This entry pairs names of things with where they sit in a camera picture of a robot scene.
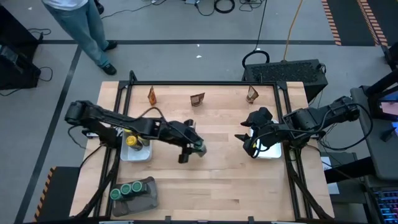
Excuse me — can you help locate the smoky grey translucent bin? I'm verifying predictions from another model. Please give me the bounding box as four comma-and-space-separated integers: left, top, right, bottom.
111, 176, 159, 218

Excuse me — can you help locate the black cable tangle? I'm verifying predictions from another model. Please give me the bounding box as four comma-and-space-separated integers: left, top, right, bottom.
238, 0, 265, 12

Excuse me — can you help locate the yellow hanging cable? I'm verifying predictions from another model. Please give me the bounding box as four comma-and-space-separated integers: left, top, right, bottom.
282, 0, 304, 62

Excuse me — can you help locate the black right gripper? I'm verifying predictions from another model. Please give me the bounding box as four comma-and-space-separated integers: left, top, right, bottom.
234, 107, 282, 158

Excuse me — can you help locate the black perforated computer case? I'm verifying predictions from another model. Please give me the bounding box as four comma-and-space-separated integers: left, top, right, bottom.
242, 58, 329, 96

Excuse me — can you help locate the black metal table frame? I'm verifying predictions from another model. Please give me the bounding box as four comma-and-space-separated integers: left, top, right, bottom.
73, 70, 335, 224

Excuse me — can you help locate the black monitor stand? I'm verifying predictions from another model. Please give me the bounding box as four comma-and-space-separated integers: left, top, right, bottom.
360, 68, 398, 98

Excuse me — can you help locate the person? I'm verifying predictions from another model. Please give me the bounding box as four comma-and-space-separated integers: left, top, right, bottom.
41, 0, 118, 76

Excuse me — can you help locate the orange brown taco mix packet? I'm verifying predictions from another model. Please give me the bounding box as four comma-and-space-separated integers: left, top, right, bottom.
245, 85, 260, 105
147, 85, 157, 106
190, 92, 206, 108

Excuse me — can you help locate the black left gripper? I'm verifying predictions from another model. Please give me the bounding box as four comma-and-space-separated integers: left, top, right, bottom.
161, 119, 205, 164

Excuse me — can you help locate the black mat orange striped edge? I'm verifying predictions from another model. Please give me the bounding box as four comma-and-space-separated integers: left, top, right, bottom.
321, 0, 379, 47
33, 166, 81, 223
356, 0, 398, 48

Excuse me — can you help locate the white plastic bin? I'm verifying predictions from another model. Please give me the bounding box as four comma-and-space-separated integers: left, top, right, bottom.
248, 119, 283, 159
119, 129, 153, 162

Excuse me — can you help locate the grey desk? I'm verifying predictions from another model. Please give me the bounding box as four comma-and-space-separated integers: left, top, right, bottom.
350, 85, 398, 182

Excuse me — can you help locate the black coiled floor cable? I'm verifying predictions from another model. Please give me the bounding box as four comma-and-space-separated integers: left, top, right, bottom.
213, 0, 236, 14

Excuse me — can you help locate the black looped hanging cable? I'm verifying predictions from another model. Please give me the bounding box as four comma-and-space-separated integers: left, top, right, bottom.
241, 0, 271, 70

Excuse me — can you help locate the backlit rainbow keyboard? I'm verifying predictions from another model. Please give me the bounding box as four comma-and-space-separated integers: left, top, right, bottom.
373, 189, 398, 224

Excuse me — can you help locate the black monitor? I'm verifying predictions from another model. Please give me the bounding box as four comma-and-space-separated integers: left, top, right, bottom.
368, 88, 398, 122

